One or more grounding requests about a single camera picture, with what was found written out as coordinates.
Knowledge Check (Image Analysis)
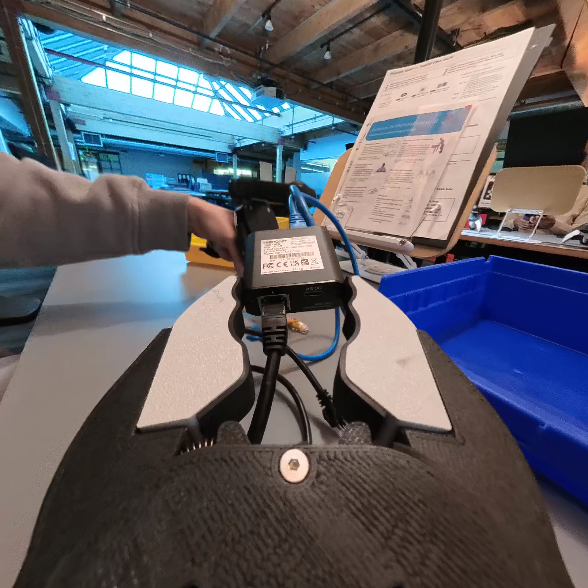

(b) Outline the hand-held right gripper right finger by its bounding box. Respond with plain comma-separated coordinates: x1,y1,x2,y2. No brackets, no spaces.
333,275,454,432

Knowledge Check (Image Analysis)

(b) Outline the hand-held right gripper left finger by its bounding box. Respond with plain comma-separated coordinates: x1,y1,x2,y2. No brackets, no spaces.
136,275,255,432

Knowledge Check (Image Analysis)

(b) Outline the black network adapter box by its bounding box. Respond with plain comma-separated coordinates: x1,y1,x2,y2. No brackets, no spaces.
242,226,346,316

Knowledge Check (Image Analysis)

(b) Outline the thick black ethernet cable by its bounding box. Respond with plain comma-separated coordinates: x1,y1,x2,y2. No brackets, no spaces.
247,296,291,445

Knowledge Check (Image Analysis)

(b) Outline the person's left forearm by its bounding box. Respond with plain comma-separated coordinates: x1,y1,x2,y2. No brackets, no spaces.
0,152,191,269

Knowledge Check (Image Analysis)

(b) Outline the grey desk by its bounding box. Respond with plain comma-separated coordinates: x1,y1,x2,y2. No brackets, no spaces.
0,250,588,588

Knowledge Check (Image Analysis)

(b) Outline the wooden book stand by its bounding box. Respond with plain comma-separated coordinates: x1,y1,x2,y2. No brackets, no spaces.
317,146,499,263

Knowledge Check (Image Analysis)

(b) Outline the blue plastic bin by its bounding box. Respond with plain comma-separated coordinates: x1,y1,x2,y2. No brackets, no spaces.
378,255,588,506

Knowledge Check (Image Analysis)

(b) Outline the white ceiling projector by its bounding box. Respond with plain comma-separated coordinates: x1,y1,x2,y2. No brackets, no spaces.
252,84,285,106

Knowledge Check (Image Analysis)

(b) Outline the skylight window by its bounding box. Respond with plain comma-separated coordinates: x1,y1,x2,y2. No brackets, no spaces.
80,48,295,124

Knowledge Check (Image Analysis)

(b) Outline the leaflet with blue banner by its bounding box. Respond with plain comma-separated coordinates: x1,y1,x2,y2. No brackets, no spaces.
337,105,475,230

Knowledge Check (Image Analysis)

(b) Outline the wooden table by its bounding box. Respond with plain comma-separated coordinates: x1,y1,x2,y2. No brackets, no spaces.
459,229,588,260

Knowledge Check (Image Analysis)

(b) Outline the clear acrylic stand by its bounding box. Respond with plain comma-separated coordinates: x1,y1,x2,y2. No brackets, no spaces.
496,209,546,239

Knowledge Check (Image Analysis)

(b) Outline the beige rounded board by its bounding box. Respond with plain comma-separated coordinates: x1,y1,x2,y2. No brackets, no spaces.
489,165,588,217

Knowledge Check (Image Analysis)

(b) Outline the black pillar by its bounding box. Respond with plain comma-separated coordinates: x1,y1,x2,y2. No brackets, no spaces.
413,0,445,65

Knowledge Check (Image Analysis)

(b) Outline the large laminated instruction sheet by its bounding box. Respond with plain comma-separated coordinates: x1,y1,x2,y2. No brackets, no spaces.
342,24,557,244

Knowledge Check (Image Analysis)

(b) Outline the thin black power cable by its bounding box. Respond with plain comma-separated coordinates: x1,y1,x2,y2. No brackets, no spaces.
243,326,343,445

